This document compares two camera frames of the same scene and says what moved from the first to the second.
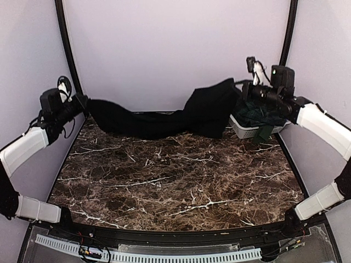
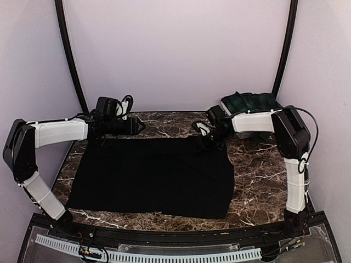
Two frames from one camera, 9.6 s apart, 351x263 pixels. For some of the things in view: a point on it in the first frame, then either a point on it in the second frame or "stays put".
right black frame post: (289, 33) stays put
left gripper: (80, 104) -> (132, 129)
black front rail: (272, 232) stays put
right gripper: (247, 91) -> (204, 147)
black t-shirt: (207, 112) -> (176, 177)
